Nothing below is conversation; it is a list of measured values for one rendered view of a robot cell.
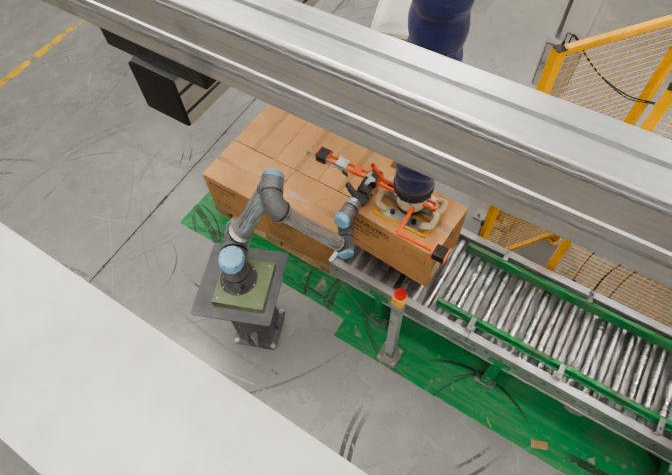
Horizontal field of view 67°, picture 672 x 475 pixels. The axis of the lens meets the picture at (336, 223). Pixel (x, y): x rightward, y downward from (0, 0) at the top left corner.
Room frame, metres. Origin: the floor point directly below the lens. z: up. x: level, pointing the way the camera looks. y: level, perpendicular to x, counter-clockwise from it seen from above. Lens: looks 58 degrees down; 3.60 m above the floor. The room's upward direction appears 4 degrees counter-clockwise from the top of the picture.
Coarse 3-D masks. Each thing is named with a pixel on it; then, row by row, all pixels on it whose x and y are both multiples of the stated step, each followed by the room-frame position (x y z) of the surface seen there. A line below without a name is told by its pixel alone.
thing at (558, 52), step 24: (648, 24) 1.90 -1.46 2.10; (552, 48) 1.79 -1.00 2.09; (576, 48) 1.79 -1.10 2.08; (552, 72) 1.75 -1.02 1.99; (576, 72) 1.81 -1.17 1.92; (648, 72) 1.95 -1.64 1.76; (648, 96) 1.96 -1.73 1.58; (624, 120) 2.00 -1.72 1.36; (504, 240) 1.83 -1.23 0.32; (528, 240) 1.92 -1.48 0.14; (552, 240) 1.97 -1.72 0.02
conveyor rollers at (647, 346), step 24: (384, 264) 1.58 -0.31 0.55; (480, 264) 1.53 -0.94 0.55; (432, 288) 1.39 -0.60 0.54; (456, 288) 1.38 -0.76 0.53; (480, 288) 1.37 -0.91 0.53; (504, 288) 1.35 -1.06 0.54; (504, 312) 1.19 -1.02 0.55; (552, 312) 1.17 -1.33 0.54; (576, 312) 1.16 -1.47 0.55; (528, 336) 1.02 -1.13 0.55; (576, 336) 1.01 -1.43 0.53; (600, 336) 0.99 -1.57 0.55; (624, 360) 0.84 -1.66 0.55; (576, 384) 0.72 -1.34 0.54; (648, 384) 0.70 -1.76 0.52; (624, 408) 0.57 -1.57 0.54
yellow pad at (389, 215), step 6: (378, 210) 1.65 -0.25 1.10; (390, 210) 1.63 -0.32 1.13; (396, 210) 1.64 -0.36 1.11; (384, 216) 1.61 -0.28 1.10; (390, 216) 1.60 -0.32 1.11; (414, 216) 1.59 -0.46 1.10; (396, 222) 1.56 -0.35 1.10; (408, 222) 1.55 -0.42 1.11; (414, 222) 1.54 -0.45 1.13; (420, 222) 1.55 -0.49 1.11; (426, 222) 1.55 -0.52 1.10; (408, 228) 1.52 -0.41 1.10; (414, 228) 1.51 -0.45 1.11; (420, 234) 1.47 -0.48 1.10; (426, 234) 1.47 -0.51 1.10
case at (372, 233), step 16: (384, 176) 1.91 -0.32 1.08; (368, 208) 1.68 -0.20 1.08; (448, 208) 1.65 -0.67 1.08; (464, 208) 1.64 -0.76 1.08; (368, 224) 1.61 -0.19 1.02; (384, 224) 1.56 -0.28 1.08; (448, 224) 1.54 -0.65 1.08; (368, 240) 1.61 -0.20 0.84; (384, 240) 1.53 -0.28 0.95; (400, 240) 1.47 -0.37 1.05; (432, 240) 1.44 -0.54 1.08; (448, 240) 1.48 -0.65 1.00; (384, 256) 1.53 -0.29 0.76; (400, 256) 1.46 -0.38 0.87; (416, 256) 1.39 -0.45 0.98; (416, 272) 1.38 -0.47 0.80; (432, 272) 1.37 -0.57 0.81
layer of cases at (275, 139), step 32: (256, 128) 2.89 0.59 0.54; (288, 128) 2.87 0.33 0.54; (320, 128) 2.85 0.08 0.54; (224, 160) 2.58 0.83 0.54; (256, 160) 2.56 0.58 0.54; (288, 160) 2.54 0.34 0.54; (352, 160) 2.50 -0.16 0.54; (384, 160) 2.48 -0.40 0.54; (224, 192) 2.35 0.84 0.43; (288, 192) 2.23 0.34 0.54; (320, 192) 2.21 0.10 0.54; (320, 256) 1.84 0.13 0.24
